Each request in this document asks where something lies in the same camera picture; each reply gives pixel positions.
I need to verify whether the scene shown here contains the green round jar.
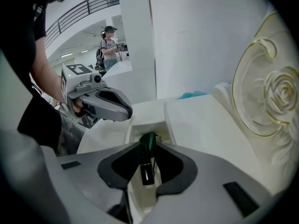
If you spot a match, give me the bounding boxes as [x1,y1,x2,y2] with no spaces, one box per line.
[138,132,157,158]

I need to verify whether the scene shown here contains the person's left forearm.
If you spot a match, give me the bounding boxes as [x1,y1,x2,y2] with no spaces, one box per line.
[30,35,71,105]

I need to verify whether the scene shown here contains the white ornate dressing table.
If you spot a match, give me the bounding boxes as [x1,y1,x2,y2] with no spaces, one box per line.
[77,8,299,219]

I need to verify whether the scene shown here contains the black metal railing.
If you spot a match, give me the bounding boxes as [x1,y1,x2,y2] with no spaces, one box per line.
[43,0,120,49]

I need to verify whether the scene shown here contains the small white drawer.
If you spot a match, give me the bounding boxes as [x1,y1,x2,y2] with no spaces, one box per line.
[125,120,176,220]

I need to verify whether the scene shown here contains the person's left hand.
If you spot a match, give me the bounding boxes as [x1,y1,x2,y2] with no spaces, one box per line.
[71,98,84,118]

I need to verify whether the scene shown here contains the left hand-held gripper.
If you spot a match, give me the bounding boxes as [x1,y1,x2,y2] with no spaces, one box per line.
[61,63,134,123]

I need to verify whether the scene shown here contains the grey gripper camera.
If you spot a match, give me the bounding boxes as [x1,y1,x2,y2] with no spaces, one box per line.
[89,73,103,84]
[78,112,99,128]

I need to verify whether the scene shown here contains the person's camouflage trousers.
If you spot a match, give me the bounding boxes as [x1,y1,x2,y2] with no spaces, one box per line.
[57,114,87,156]

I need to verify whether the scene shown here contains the teal fluffy duster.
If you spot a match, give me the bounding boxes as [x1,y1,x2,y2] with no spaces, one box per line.
[176,90,207,100]

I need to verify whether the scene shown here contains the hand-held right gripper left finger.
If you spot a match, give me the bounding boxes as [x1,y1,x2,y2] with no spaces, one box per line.
[57,141,142,224]

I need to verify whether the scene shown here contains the black lipstick tube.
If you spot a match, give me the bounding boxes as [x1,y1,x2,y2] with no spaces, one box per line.
[139,143,156,186]

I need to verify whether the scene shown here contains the person's black shirt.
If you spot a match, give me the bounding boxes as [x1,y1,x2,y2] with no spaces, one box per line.
[0,0,71,154]

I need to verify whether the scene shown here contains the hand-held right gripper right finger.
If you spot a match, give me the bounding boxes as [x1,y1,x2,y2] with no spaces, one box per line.
[140,141,275,224]

